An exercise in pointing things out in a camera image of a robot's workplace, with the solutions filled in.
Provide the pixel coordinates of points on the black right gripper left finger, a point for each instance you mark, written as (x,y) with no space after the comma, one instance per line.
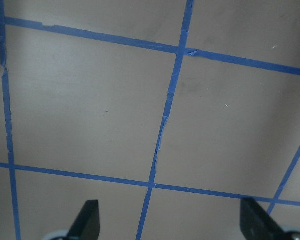
(87,224)

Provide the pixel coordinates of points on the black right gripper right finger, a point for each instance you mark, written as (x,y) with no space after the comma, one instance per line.
(256,224)

